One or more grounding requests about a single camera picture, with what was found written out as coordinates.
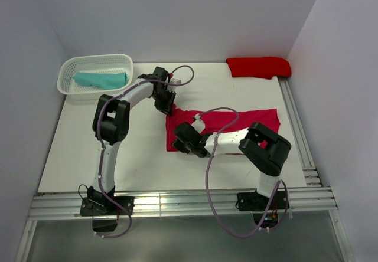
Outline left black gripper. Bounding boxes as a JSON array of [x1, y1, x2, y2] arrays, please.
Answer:
[[152, 89, 176, 116]]

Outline magenta t shirt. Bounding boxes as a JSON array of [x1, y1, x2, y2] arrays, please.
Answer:
[[165, 106, 281, 152]]

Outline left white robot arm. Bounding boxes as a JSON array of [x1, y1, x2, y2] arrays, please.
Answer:
[[87, 67, 182, 214]]

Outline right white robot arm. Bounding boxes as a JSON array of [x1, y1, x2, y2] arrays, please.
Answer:
[[172, 120, 292, 209]]

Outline teal rolled t shirt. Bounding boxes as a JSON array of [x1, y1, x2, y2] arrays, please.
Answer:
[[73, 72, 128, 90]]

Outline white perforated plastic basket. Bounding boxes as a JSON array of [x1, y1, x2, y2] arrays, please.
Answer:
[[57, 54, 133, 100]]

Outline folded red t shirt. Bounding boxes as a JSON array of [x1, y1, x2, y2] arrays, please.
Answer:
[[226, 57, 292, 80]]

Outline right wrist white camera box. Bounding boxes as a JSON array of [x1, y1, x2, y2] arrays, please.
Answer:
[[191, 114, 206, 134]]

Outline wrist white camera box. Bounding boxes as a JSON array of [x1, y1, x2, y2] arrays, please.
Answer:
[[170, 78, 182, 87], [191, 114, 206, 134]]

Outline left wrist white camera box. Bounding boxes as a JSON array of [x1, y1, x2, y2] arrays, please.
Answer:
[[170, 78, 182, 87]]

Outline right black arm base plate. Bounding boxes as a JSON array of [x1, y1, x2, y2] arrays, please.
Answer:
[[235, 191, 290, 229]]

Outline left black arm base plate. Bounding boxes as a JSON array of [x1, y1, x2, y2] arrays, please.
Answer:
[[77, 184, 135, 236]]

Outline right side aluminium rail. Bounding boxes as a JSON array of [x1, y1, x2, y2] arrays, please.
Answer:
[[278, 77, 323, 188]]

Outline front aluminium rail frame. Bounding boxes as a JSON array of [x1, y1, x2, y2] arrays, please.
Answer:
[[27, 187, 338, 221]]

